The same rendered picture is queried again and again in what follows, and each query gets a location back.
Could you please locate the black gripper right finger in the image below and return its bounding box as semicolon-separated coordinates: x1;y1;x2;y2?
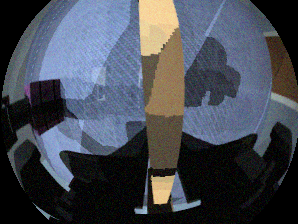
176;132;258;204

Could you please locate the long wooden rail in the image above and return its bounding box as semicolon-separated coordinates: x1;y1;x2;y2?
138;0;185;204

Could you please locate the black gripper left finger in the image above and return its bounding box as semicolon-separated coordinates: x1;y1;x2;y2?
59;125;149;209

